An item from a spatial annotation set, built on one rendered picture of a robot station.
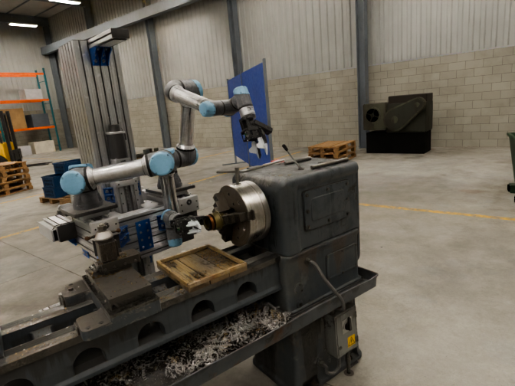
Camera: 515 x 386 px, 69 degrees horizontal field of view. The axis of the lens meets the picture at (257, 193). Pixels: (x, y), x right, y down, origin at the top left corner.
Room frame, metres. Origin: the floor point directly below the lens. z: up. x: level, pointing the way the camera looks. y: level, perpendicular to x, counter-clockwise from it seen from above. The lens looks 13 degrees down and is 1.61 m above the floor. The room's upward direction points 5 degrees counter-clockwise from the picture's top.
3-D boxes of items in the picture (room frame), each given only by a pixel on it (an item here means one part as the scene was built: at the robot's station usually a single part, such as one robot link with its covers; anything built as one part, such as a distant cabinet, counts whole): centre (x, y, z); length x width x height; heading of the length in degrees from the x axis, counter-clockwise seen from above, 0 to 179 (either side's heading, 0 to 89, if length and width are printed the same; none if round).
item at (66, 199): (7.99, 3.92, 0.39); 1.20 x 0.80 x 0.79; 149
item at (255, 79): (8.66, 0.11, 1.18); 4.12 x 0.80 x 2.35; 12
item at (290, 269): (2.06, -0.22, 0.43); 0.60 x 0.48 x 0.86; 125
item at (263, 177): (2.06, -0.22, 1.06); 0.59 x 0.48 x 0.39; 125
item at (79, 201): (1.94, 0.90, 1.21); 0.15 x 0.15 x 0.10
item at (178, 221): (1.75, 0.38, 1.07); 0.12 x 0.09 x 0.08; 34
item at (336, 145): (9.72, -2.06, 0.22); 1.25 x 0.86 x 0.44; 143
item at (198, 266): (1.67, 0.30, 0.89); 0.36 x 0.30 x 0.04; 35
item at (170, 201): (2.01, 0.48, 1.18); 0.12 x 0.11 x 0.49; 100
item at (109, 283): (1.46, 0.63, 0.95); 0.43 x 0.17 x 0.05; 35
